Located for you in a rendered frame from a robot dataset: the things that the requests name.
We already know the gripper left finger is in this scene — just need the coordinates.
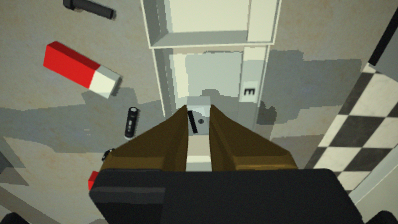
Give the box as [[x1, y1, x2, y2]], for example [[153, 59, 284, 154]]
[[99, 105, 189, 172]]

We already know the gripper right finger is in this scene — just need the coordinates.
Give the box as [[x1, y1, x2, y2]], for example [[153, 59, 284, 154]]
[[209, 104, 298, 171]]

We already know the black aaa battery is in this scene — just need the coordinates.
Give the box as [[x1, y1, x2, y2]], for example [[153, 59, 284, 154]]
[[125, 107, 138, 140]]

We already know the black bolt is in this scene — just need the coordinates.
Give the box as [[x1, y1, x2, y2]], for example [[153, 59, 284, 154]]
[[63, 0, 111, 19]]

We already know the red and white eraser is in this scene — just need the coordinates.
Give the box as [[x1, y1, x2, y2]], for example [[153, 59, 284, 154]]
[[43, 41, 120, 98]]

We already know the grey three-compartment bin rack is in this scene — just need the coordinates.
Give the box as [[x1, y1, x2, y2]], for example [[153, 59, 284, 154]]
[[141, 0, 282, 171]]

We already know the red nine-volt battery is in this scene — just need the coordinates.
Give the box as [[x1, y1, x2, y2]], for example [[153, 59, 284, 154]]
[[88, 171, 99, 190]]

